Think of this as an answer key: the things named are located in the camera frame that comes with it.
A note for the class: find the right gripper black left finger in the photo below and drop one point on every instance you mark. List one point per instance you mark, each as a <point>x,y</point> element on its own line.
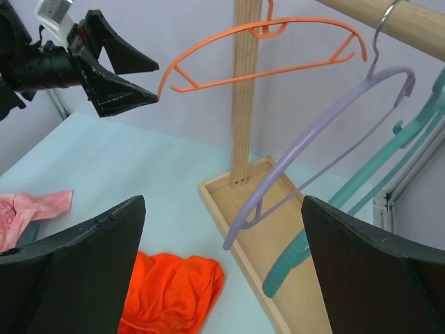
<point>76,280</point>

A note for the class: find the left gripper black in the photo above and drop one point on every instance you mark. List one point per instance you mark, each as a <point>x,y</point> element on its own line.
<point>28,67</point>

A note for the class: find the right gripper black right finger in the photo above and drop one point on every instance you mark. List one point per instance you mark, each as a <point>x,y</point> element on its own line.
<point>373,281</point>

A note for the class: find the orange shorts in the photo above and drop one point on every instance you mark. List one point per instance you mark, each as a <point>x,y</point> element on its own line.
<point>171,294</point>

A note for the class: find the teal plastic hanger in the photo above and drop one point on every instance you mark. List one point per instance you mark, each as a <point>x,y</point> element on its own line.
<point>413,135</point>

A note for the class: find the orange plastic hanger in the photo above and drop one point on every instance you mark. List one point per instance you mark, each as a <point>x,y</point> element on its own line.
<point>261,46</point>

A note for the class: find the pink garment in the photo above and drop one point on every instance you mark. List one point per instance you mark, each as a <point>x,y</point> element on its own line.
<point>18,209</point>

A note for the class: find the wooden clothes rack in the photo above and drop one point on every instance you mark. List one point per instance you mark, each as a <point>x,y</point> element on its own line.
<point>255,206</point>

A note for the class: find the aluminium frame rail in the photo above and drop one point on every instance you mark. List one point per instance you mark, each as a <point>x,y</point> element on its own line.
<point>384,202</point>

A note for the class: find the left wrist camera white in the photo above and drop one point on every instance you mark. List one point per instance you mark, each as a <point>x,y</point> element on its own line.
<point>53,15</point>

